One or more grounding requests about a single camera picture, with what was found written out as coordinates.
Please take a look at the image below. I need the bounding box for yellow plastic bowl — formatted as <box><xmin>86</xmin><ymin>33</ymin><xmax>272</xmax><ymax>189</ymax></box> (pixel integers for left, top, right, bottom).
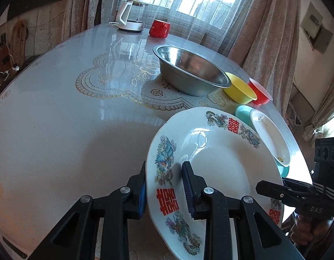
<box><xmin>222</xmin><ymin>72</ymin><xmax>257</xmax><ymax>105</ymax></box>

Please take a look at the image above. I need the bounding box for beige patterned curtain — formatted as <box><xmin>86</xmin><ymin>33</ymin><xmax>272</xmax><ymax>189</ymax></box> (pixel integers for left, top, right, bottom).
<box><xmin>225</xmin><ymin>0</ymin><xmax>303</xmax><ymax>115</ymax></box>
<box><xmin>61</xmin><ymin>0</ymin><xmax>124</xmax><ymax>41</ymax></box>
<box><xmin>302</xmin><ymin>76</ymin><xmax>334</xmax><ymax>142</ymax></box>

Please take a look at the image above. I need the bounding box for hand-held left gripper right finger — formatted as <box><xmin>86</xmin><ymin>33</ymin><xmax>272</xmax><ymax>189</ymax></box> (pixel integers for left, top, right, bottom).
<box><xmin>181</xmin><ymin>161</ymin><xmax>305</xmax><ymax>260</ymax></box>

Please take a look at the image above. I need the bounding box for large white printed plate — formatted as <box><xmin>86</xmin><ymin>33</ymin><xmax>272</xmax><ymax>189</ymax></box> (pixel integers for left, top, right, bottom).
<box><xmin>146</xmin><ymin>107</ymin><xmax>284</xmax><ymax>260</ymax></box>

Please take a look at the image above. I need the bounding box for grey wall electrical box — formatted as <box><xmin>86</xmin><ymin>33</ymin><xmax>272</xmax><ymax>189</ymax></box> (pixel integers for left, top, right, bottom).
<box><xmin>300</xmin><ymin>1</ymin><xmax>334</xmax><ymax>55</ymax></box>

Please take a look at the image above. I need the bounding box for white sheer curtain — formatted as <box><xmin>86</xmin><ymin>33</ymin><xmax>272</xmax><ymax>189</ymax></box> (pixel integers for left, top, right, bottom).
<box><xmin>113</xmin><ymin>0</ymin><xmax>254</xmax><ymax>53</ymax></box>

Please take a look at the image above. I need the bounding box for person's right hand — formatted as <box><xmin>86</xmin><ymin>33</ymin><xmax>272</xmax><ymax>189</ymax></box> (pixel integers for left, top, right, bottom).
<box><xmin>290</xmin><ymin>213</ymin><xmax>334</xmax><ymax>247</ymax></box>

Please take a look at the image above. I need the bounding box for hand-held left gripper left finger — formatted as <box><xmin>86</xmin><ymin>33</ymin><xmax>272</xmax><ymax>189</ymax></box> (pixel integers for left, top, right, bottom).
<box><xmin>29</xmin><ymin>161</ymin><xmax>148</xmax><ymax>260</ymax></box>

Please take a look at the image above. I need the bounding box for teal plastic bowl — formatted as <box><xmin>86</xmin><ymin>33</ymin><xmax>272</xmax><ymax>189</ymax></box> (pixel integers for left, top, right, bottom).
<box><xmin>235</xmin><ymin>105</ymin><xmax>290</xmax><ymax>178</ymax></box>

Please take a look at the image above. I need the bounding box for white glass electric kettle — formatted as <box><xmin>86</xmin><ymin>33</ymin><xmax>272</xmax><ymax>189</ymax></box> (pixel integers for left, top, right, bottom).
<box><xmin>109</xmin><ymin>0</ymin><xmax>150</xmax><ymax>33</ymax></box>

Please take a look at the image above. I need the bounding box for gold floral lace tablecloth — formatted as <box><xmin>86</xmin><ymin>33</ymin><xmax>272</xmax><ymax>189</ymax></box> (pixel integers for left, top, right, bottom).
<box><xmin>75</xmin><ymin>53</ymin><xmax>238</xmax><ymax>120</ymax></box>

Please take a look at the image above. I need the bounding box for red mug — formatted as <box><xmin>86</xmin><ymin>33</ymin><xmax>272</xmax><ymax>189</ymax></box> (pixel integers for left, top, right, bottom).
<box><xmin>149</xmin><ymin>19</ymin><xmax>171</xmax><ymax>38</ymax></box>

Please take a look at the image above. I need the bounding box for small white plate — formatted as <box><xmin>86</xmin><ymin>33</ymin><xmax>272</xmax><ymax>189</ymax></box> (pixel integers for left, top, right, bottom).
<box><xmin>250</xmin><ymin>109</ymin><xmax>291</xmax><ymax>167</ymax></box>

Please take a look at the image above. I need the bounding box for stainless steel bowl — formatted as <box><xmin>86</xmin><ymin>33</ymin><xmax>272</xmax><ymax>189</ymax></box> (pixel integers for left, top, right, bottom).
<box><xmin>152</xmin><ymin>44</ymin><xmax>231</xmax><ymax>97</ymax></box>

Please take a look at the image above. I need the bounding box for red plastic bowl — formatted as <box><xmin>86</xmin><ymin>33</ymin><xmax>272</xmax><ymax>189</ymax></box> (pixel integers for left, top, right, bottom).
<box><xmin>248</xmin><ymin>78</ymin><xmax>273</xmax><ymax>106</ymax></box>

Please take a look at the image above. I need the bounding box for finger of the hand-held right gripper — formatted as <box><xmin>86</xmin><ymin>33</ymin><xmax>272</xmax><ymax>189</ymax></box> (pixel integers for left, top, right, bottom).
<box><xmin>255</xmin><ymin>180</ymin><xmax>301</xmax><ymax>206</ymax></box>
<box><xmin>281</xmin><ymin>177</ymin><xmax>317</xmax><ymax>194</ymax></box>

